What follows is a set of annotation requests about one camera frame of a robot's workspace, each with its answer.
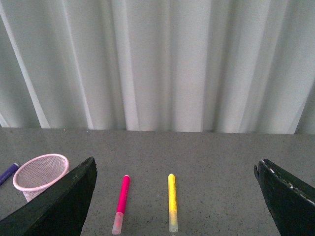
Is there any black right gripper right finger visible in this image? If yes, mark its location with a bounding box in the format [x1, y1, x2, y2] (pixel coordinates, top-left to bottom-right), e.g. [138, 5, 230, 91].
[254, 159, 315, 236]

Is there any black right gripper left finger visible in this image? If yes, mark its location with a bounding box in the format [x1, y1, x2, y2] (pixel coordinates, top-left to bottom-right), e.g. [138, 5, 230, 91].
[0, 157, 97, 236]

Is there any white curtain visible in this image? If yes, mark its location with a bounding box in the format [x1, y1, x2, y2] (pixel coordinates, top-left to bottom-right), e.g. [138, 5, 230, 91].
[0, 0, 315, 134]

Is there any pink mesh cup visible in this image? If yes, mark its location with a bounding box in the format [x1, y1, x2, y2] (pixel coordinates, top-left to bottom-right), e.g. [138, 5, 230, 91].
[13, 153, 69, 202]

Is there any yellow pen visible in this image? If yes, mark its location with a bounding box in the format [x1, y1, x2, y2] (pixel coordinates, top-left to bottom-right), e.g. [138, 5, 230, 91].
[168, 174, 178, 233]

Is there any pink pen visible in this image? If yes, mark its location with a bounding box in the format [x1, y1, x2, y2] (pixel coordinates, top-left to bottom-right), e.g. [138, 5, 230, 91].
[112, 175, 130, 235]

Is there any purple pen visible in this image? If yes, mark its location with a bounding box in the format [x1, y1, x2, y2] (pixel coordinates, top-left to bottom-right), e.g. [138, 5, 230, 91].
[0, 163, 19, 185]

